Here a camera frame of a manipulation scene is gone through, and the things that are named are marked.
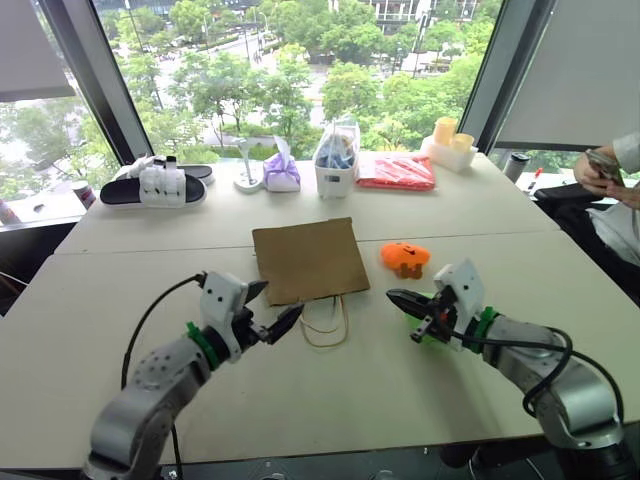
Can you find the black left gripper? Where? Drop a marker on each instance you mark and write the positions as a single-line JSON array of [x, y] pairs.
[[246, 330]]

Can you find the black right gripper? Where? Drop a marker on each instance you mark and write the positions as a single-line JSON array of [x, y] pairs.
[[445, 315]]

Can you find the person's grey sleeve forearm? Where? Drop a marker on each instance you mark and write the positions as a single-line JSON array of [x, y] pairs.
[[629, 150]]

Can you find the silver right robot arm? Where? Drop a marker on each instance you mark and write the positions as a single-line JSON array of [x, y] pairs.
[[555, 380]]

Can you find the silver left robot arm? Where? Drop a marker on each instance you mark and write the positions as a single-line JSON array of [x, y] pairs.
[[150, 390]]

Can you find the brown paper bag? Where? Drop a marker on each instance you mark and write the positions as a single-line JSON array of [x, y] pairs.
[[310, 260]]

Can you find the purple and white pouch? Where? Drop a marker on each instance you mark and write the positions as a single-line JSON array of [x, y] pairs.
[[282, 175]]

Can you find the person's right hand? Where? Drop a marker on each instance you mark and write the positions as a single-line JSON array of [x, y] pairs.
[[590, 177]]

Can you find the person's left hand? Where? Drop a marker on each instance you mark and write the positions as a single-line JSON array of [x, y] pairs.
[[627, 196]]

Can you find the orange plush toy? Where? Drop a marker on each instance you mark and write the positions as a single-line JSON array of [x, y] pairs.
[[402, 255]]

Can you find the white stand with stem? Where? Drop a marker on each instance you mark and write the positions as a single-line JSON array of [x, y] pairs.
[[247, 182]]

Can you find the red plastic package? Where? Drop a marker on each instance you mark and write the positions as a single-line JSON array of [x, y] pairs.
[[395, 172]]

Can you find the white basket with blue items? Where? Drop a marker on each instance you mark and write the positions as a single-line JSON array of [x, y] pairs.
[[335, 175]]

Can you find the white rectangular tray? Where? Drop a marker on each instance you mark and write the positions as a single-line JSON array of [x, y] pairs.
[[445, 152]]

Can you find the grey thermos bottle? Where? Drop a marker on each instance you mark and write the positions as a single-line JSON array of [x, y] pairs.
[[516, 167]]

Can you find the short pale yellow cup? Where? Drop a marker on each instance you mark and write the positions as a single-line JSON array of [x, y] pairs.
[[463, 142]]

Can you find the red marker pen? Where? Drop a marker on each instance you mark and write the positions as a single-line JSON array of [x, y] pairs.
[[536, 177]]

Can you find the tall pale yellow cup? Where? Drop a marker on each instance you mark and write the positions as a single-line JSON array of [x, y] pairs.
[[444, 131]]

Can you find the person's dark trousers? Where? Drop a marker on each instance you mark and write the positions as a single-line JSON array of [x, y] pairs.
[[580, 220]]

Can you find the drink can with red label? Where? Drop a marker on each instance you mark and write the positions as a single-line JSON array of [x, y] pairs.
[[84, 195]]

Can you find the black window pillar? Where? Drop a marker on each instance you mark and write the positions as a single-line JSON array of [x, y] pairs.
[[492, 70], [95, 75]]

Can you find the grey roller blind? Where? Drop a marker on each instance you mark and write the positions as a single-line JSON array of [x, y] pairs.
[[575, 70], [30, 45]]

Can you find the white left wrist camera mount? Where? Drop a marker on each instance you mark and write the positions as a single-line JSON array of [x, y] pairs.
[[220, 305]]

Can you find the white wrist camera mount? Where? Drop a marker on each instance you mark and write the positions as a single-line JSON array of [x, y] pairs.
[[220, 305], [467, 292]]

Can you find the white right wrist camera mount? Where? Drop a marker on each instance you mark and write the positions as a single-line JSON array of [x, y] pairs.
[[467, 292]]

